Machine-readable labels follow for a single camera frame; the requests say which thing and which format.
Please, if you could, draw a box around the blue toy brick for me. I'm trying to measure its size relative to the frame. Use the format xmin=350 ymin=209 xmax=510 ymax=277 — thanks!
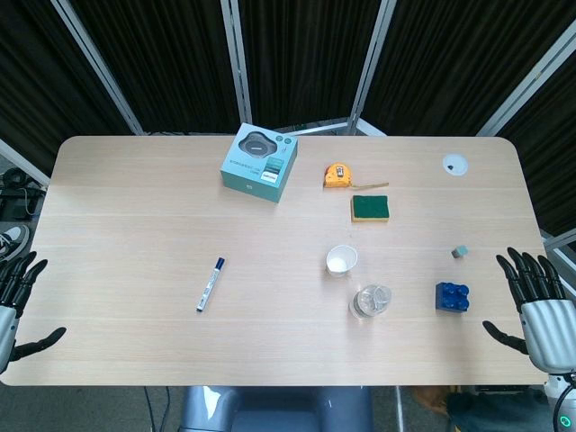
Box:
xmin=434 ymin=281 xmax=471 ymax=312

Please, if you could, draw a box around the blue white marker pen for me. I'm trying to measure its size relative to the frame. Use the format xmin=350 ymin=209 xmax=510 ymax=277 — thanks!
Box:
xmin=194 ymin=256 xmax=227 ymax=313

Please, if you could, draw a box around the white table leg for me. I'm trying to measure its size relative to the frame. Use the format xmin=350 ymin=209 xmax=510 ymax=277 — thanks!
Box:
xmin=394 ymin=385 xmax=405 ymax=432

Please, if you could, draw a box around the white partition frame post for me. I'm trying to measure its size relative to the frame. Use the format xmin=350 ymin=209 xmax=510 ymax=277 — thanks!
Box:
xmin=219 ymin=0 xmax=254 ymax=126
xmin=541 ymin=228 xmax=576 ymax=274
xmin=0 ymin=137 xmax=51 ymax=186
xmin=475 ymin=25 xmax=576 ymax=137
xmin=49 ymin=0 xmax=146 ymax=136
xmin=346 ymin=0 xmax=398 ymax=132

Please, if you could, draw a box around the white paper cup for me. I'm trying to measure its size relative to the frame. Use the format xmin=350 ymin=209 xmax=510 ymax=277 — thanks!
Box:
xmin=325 ymin=244 xmax=358 ymax=277

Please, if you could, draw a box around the green yellow sponge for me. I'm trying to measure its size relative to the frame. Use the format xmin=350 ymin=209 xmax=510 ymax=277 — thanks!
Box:
xmin=350 ymin=193 xmax=392 ymax=225

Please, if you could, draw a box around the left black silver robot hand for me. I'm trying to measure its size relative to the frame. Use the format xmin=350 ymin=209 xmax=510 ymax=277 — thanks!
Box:
xmin=0 ymin=250 xmax=68 ymax=374

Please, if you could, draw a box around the teal speaker box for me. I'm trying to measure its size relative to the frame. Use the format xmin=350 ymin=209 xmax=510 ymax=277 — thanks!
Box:
xmin=220 ymin=121 xmax=300 ymax=204

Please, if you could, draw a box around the white cable grommet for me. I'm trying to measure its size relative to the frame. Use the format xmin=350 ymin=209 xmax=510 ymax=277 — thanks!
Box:
xmin=441 ymin=153 xmax=469 ymax=176

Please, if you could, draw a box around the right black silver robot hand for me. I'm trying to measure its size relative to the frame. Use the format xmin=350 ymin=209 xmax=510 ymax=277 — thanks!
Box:
xmin=482 ymin=246 xmax=576 ymax=373

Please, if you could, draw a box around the transparent plastic bottle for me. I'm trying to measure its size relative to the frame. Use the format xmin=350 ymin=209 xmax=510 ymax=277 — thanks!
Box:
xmin=348 ymin=283 xmax=392 ymax=320

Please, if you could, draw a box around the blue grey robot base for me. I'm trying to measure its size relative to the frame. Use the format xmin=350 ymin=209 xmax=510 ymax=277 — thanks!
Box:
xmin=179 ymin=385 xmax=374 ymax=432

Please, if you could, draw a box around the black equipment with cables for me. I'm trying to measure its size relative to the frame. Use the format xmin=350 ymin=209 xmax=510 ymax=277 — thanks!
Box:
xmin=0 ymin=167 xmax=47 ymax=222

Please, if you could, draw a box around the grey white sneaker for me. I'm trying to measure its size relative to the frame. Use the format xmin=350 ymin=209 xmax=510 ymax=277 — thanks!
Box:
xmin=0 ymin=223 xmax=32 ymax=262

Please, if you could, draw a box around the dark green bag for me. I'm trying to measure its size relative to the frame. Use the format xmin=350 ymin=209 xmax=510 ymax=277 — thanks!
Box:
xmin=447 ymin=389 xmax=559 ymax=432

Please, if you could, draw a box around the black floor cable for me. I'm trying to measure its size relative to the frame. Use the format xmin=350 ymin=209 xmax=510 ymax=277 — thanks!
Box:
xmin=142 ymin=386 xmax=173 ymax=432

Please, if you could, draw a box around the black pleated curtain panel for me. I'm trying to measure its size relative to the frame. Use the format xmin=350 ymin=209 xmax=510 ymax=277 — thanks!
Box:
xmin=238 ymin=0 xmax=383 ymax=126
xmin=0 ymin=0 xmax=136 ymax=181
xmin=364 ymin=0 xmax=569 ymax=137
xmin=498 ymin=67 xmax=576 ymax=238
xmin=71 ymin=0 xmax=244 ymax=135

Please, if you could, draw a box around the yellow tape measure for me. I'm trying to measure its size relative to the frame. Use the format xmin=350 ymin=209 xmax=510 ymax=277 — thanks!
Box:
xmin=323 ymin=162 xmax=390 ymax=191

